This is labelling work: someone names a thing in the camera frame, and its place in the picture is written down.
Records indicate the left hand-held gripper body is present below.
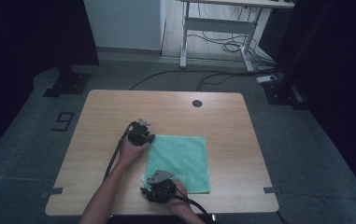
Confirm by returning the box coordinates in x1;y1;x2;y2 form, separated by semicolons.
127;118;151;147

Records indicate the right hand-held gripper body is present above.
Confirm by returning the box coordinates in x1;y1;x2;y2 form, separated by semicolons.
146;170;178;204

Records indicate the green cloth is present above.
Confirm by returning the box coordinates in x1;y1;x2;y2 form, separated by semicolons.
139;133;211;194

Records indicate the person's left hand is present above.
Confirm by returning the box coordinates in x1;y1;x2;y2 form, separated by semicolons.
118;141;150;168

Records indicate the person's right hand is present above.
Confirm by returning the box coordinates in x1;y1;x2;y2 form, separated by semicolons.
163;179;192;217

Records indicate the black tape floor mark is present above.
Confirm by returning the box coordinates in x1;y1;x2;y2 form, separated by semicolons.
51;111;76;133

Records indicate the black stand base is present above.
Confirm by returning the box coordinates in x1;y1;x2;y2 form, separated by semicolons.
263;78;310;110
43;64;92;98

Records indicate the white power strip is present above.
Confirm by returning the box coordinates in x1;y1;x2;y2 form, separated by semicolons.
255;75;278;84

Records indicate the dark curtain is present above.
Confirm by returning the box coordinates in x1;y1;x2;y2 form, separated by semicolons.
275;0;356;206
0;0;100;163

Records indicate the left hand-held gripper cable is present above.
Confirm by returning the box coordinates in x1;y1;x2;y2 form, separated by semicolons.
103;121;135;182

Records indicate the hand-held gripper cable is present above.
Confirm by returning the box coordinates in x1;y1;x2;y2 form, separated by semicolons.
103;121;135;182
162;189;212;224

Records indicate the right hand-held gripper cable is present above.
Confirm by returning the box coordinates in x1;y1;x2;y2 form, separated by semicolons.
162;189;212;224

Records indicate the long black floor cable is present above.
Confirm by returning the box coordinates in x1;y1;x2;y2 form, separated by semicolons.
128;69;277;91

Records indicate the tangled black cable bundle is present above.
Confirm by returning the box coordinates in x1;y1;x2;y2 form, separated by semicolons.
187;31;277;72

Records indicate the white metal desk frame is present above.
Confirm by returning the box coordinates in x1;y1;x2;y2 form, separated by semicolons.
177;0;295;73

